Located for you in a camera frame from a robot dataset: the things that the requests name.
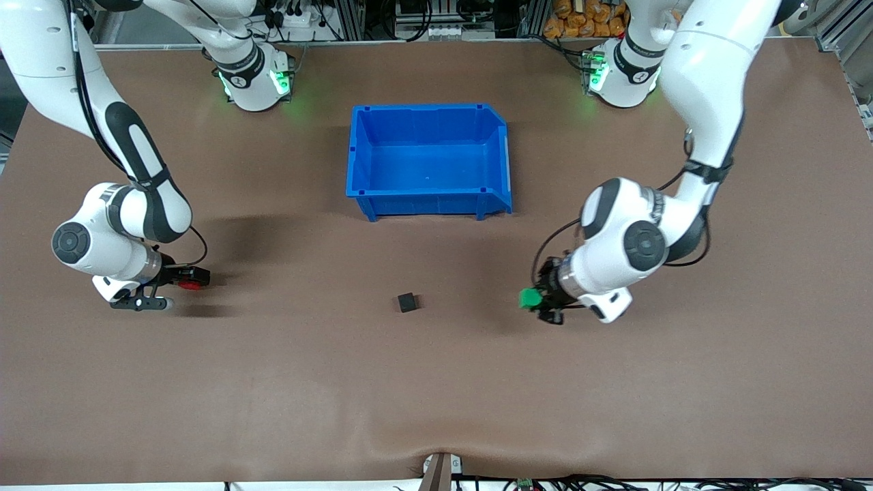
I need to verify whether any blue plastic bin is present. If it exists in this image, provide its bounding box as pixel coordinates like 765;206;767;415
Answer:
346;104;514;222

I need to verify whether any orange lumpy objects pile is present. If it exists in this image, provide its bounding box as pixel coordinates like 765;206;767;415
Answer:
544;0;628;39

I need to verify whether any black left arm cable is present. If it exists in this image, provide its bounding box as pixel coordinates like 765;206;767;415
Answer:
531;113;745;287

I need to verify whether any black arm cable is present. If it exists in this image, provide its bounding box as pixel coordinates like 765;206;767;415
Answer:
65;0;209;268
531;113;745;287

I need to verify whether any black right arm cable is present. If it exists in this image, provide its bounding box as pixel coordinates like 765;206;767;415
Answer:
65;0;209;268

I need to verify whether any aluminium frame post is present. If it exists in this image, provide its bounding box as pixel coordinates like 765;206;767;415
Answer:
815;0;873;140

